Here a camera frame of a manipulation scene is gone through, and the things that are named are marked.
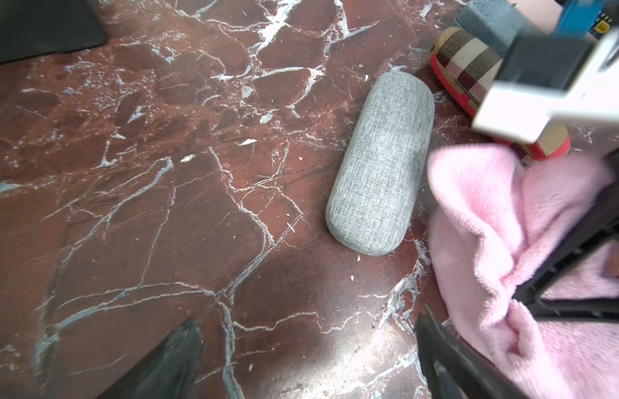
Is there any yellow black toolbox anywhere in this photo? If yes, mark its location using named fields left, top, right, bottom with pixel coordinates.
left=0, top=0, right=107, bottom=64

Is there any grey fabric eyeglass case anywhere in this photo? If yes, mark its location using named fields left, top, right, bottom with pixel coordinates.
left=326, top=71, right=435, bottom=256

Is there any tan round object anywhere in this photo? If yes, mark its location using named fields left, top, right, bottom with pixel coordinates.
left=430, top=27, right=570, bottom=165

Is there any pink microfibre cloth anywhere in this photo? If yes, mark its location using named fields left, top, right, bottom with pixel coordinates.
left=427, top=145, right=619, bottom=398

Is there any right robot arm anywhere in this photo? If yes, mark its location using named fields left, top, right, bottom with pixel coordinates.
left=472, top=27, right=619, bottom=324

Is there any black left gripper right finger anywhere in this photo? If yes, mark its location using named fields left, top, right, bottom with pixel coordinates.
left=415, top=308, right=527, bottom=399

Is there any grey rectangular block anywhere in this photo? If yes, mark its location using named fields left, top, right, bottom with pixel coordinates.
left=454, top=0, right=529, bottom=48

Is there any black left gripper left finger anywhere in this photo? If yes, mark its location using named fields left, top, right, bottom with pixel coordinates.
left=99, top=318, right=205, bottom=398

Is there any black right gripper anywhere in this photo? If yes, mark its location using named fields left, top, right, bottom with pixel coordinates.
left=513, top=148, right=619, bottom=322

